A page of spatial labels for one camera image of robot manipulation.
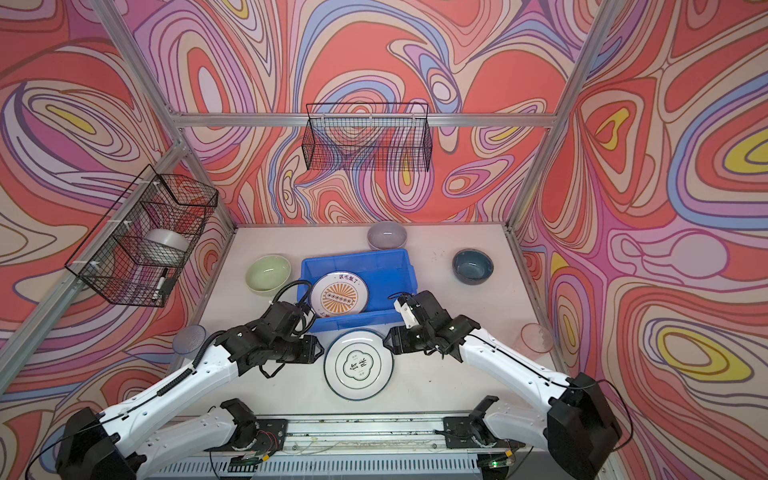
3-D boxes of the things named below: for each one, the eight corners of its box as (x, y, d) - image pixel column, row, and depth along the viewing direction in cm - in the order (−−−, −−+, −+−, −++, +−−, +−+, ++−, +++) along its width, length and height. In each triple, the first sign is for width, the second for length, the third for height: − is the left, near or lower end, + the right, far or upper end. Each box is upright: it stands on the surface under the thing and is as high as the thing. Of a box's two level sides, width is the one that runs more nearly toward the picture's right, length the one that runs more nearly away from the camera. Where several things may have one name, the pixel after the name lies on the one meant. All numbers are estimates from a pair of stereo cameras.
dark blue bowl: (455, 284, 103) (457, 277, 99) (450, 255, 111) (452, 248, 108) (494, 284, 103) (497, 277, 99) (486, 255, 111) (489, 248, 108)
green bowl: (248, 303, 100) (239, 290, 94) (260, 268, 110) (252, 254, 104) (290, 303, 100) (284, 290, 94) (298, 267, 110) (293, 254, 104)
